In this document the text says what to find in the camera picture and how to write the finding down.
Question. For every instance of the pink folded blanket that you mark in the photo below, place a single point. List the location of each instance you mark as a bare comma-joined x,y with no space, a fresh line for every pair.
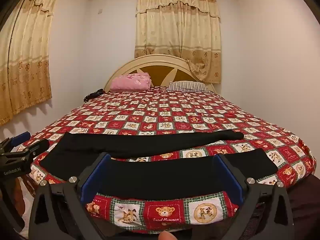
130,81

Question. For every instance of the dark bed base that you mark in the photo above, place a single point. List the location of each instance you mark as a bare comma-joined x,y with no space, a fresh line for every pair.
303,200

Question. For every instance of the striped pillow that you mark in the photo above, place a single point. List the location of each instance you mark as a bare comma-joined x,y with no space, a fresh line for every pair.
187,86

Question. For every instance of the red teddy bear printed bedspread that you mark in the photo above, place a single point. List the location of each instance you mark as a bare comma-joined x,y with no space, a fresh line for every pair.
162,115

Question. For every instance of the beige floral side curtain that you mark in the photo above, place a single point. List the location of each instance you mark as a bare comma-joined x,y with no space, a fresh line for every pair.
27,55

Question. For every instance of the small dark object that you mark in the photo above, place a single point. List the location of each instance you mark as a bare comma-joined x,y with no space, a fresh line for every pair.
93,95

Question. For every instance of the black pants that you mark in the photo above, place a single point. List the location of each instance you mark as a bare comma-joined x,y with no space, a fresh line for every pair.
150,180

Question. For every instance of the brown wooden furniture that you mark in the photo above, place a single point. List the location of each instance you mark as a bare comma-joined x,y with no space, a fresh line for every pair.
25,185

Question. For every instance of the person's right hand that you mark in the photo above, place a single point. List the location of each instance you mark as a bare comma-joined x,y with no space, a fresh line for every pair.
167,236

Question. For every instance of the cream wooden headboard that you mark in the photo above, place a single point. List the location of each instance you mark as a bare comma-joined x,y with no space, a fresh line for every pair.
152,67

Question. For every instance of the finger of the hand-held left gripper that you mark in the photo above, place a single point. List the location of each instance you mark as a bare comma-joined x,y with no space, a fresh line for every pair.
21,138
37,146

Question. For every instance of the beige floral curtain with valance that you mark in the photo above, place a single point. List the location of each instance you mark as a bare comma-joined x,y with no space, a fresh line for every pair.
175,25

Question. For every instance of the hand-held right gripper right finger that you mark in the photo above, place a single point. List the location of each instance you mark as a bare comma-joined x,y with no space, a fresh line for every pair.
230,177

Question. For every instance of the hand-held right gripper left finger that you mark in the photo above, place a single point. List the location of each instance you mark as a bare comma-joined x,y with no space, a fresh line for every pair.
93,180

